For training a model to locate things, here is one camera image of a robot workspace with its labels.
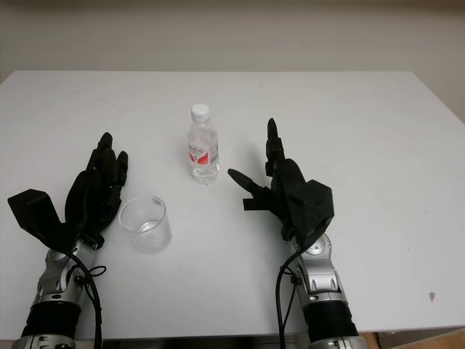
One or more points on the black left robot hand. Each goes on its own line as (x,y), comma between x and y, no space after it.
(91,192)

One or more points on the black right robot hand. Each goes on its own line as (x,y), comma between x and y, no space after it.
(287,181)

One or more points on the clear plastic water bottle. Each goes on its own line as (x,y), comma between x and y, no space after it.
(203,152)

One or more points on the clear plastic cup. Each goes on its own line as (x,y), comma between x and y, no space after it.
(147,225)

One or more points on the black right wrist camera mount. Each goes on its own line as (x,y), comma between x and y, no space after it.
(316,207)

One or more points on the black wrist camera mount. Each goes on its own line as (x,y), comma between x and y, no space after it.
(316,207)
(36,214)

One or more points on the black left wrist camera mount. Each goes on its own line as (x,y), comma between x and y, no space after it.
(36,214)

